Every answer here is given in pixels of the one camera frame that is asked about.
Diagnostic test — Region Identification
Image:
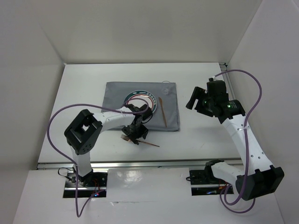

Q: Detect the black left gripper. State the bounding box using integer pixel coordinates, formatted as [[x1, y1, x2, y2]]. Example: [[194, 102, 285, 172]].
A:
[[121, 123, 148, 145]]

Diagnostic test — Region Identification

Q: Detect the copper fork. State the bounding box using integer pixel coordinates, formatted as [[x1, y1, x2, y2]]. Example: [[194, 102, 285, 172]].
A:
[[121, 134, 159, 147]]

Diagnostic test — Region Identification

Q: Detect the clear plastic cup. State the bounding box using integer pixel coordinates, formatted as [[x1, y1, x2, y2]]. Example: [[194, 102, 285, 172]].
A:
[[161, 80, 173, 95]]

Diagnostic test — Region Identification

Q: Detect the grey cloth placemat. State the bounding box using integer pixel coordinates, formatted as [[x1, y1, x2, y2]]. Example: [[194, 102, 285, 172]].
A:
[[102, 82, 180, 132]]

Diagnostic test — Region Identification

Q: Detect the white plate green red rim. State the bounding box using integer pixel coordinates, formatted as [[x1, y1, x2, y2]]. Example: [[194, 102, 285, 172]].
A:
[[124, 90, 157, 114]]

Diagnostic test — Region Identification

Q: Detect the copper knife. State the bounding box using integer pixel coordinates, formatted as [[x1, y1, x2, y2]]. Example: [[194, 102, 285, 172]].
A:
[[158, 97, 167, 127]]

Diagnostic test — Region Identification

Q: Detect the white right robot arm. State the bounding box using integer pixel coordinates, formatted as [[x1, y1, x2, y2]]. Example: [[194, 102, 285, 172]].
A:
[[186, 78, 285, 201]]

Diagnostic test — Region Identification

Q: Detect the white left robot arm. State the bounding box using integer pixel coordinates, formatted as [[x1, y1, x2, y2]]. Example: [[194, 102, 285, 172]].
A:
[[64, 104, 153, 186]]

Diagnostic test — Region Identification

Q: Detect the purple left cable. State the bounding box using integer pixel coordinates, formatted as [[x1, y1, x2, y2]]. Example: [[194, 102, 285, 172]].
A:
[[46, 98, 155, 218]]

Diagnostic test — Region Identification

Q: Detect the purple cable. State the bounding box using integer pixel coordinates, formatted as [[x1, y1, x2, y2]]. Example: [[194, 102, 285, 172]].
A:
[[46, 98, 155, 218], [209, 69, 262, 214]]

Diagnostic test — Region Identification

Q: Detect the aluminium right side rail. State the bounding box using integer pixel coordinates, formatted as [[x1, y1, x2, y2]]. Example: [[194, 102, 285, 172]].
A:
[[219, 62, 255, 159]]

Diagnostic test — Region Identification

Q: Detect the aluminium rail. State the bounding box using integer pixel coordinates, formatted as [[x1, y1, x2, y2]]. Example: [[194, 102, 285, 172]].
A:
[[219, 62, 255, 159], [36, 158, 257, 170]]

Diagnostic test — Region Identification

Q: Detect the aluminium front rail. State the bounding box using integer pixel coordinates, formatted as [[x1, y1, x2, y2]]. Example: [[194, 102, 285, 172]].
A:
[[36, 158, 257, 170]]

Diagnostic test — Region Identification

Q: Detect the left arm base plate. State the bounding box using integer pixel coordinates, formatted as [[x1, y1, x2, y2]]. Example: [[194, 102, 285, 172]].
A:
[[57, 168, 108, 198]]

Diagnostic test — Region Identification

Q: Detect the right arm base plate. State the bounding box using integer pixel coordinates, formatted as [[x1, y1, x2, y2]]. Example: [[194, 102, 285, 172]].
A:
[[185, 170, 228, 196]]

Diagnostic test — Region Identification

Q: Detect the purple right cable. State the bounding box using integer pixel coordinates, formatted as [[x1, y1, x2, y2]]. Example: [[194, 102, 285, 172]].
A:
[[209, 69, 262, 214]]

